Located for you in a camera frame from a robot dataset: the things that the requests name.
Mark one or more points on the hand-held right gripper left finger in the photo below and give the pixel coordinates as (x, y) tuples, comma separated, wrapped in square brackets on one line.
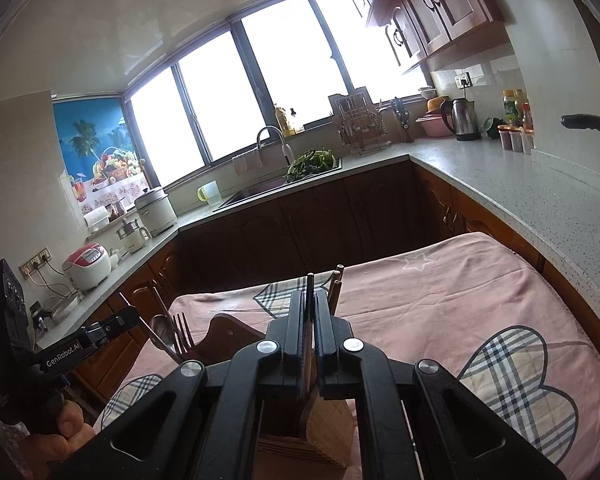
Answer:
[(299, 325)]

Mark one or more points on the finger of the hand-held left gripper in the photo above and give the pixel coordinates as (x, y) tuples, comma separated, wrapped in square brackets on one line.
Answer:
[(115, 325)]

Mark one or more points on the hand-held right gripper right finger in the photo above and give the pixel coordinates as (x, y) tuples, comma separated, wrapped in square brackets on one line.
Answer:
[(322, 325)]

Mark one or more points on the wooden chopstick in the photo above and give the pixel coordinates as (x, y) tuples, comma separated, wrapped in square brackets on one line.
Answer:
[(334, 285), (338, 292), (340, 271)]

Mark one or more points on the metal spoon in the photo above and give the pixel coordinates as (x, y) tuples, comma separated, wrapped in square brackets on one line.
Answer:
[(160, 331)]

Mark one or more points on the metal fork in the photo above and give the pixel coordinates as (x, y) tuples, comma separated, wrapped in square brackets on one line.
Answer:
[(182, 330)]

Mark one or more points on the wooden utensil holder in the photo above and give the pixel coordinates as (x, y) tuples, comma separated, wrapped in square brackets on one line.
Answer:
[(325, 435)]

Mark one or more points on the person's left hand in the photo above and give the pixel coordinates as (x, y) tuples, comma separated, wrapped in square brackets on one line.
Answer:
[(55, 450)]

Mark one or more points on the white and red rice cooker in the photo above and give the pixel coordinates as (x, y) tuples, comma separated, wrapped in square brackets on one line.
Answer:
[(87, 265)]

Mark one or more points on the small white electric pot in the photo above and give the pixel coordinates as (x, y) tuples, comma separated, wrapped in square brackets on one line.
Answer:
[(132, 237)]

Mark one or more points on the wooden lower kitchen cabinets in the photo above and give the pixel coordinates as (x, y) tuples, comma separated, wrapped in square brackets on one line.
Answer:
[(305, 230)]

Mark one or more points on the wooden kitchen cabinets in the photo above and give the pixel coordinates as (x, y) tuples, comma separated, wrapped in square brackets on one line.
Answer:
[(305, 230), (430, 5)]

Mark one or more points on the pink plaid-patch tablecloth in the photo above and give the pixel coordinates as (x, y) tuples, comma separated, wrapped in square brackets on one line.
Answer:
[(430, 300)]

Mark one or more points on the large white cooker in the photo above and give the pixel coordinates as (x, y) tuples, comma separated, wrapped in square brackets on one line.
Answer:
[(155, 212)]

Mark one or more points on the kitchen sink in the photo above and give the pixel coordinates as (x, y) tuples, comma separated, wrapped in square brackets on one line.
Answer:
[(260, 190)]

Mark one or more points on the green leafy vegetables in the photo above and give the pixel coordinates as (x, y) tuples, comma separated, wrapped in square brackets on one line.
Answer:
[(312, 162)]

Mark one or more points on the white dish cloth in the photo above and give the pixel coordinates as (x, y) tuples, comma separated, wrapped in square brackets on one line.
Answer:
[(247, 161)]

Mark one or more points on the kitchen faucet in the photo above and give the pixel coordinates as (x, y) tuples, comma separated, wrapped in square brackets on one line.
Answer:
[(272, 135)]

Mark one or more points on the knife holder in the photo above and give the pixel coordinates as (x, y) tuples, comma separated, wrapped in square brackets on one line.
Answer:
[(402, 120)]

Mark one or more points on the pink bowls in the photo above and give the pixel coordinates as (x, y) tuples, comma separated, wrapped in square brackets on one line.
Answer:
[(434, 125)]

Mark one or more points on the grey speckled countertop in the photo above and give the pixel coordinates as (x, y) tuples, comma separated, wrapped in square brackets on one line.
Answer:
[(505, 180)]

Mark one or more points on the steel electric kettle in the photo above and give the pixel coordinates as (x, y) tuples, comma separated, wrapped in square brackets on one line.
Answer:
[(461, 117)]

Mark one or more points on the kitchen window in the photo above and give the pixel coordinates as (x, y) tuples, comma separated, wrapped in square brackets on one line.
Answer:
[(280, 75)]

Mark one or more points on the green mug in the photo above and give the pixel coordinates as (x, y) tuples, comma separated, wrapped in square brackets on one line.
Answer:
[(492, 126)]

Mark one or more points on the row of condiment jars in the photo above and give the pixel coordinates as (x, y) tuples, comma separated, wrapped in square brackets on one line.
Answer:
[(515, 138)]

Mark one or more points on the seasoning bottles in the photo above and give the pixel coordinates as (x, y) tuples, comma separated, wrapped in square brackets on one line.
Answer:
[(512, 105)]

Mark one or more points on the wooden upper kitchen cabinets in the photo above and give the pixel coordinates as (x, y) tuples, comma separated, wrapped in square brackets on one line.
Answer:
[(430, 5)]

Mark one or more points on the wall power sockets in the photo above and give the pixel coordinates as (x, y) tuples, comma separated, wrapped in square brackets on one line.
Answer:
[(34, 260)]

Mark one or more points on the fruit and palm wall poster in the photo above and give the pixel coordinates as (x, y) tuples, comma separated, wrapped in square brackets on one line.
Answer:
[(97, 145)]

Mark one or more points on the wall outlet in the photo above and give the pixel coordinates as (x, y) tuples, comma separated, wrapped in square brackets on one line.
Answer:
[(463, 80)]

